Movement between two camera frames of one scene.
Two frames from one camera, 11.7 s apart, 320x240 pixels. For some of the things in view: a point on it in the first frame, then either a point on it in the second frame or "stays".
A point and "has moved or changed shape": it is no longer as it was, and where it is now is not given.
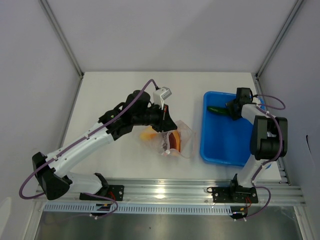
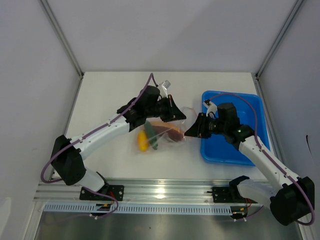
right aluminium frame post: [277, 43] stays
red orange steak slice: [174, 139] has moved or changed shape
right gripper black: [230, 105] -> [198, 129]
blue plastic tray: [224, 140] stays
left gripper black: [165, 122] -> [176, 114]
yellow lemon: [149, 134] -> [142, 141]
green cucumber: [222, 110] has moved or changed shape
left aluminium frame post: [49, 13] stays
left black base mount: [116, 192] stays
